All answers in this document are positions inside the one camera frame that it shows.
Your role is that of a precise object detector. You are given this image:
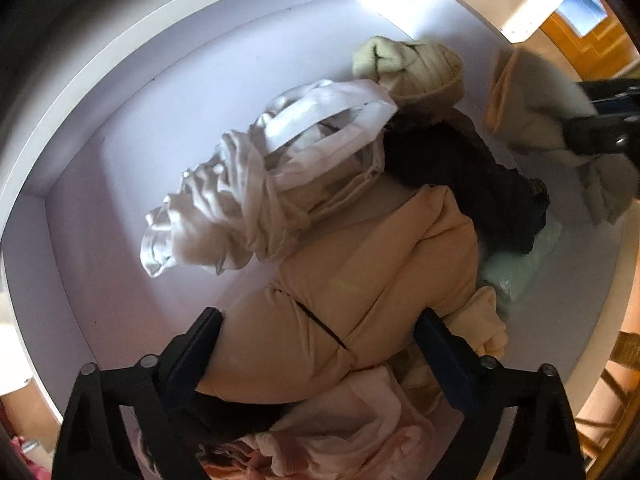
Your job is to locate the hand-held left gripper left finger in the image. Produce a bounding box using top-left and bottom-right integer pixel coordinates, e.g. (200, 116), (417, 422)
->
(51, 307), (224, 480)

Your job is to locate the black garment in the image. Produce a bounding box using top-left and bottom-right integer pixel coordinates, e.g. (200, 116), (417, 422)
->
(185, 390), (301, 453)

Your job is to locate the white cabinet compartment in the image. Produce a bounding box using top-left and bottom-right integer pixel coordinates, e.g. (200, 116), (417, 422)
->
(0, 0), (628, 466)

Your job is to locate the mint towel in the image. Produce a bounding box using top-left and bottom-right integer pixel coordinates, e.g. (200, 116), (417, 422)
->
(477, 220), (563, 306)

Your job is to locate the pink cloth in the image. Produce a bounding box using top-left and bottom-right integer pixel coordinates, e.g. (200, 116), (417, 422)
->
(200, 365), (451, 480)

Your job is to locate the wooden door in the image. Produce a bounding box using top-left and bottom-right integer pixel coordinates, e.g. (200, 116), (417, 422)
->
(540, 0), (640, 88)

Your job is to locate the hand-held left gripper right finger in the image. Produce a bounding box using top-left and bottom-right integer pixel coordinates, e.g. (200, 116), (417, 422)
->
(412, 310), (586, 480)

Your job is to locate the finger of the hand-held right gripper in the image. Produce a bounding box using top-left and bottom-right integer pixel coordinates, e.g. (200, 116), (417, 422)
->
(580, 76), (640, 117)
(562, 115), (640, 157)

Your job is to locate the peach and cream fleece garment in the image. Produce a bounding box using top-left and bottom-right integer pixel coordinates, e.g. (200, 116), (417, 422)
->
(484, 50), (638, 226)

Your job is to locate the dark knit garment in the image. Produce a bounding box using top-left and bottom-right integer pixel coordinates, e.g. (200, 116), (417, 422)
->
(382, 107), (551, 256)

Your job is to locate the cream knit sock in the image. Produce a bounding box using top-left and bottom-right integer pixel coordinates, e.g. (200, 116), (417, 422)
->
(351, 36), (466, 108)

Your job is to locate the cream fuzzy cloth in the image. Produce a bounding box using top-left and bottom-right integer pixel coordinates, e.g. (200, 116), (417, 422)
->
(395, 345), (446, 413)

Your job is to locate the peach puffy jacket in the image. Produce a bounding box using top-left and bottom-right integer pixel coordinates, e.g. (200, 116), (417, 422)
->
(192, 185), (508, 401)

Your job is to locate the white cloth garment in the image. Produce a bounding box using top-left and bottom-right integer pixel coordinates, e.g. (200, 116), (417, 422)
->
(140, 79), (401, 278)

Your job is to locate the wooden furniture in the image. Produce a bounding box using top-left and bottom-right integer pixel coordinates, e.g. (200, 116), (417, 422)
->
(575, 327), (640, 461)

